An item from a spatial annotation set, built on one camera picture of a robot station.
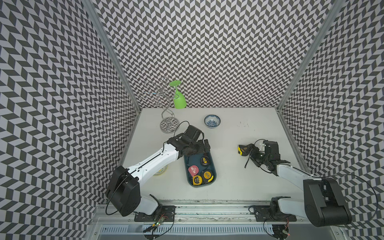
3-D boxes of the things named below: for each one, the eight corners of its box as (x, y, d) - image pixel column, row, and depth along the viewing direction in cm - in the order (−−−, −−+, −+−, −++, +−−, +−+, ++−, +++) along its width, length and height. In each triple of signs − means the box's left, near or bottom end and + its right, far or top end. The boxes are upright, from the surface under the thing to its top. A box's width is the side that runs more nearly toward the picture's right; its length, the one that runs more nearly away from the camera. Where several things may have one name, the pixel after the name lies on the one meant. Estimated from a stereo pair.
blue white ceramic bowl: (204, 128, 108) (204, 124, 105) (204, 118, 114) (204, 114, 110) (220, 128, 108) (221, 124, 105) (219, 118, 114) (220, 114, 110)
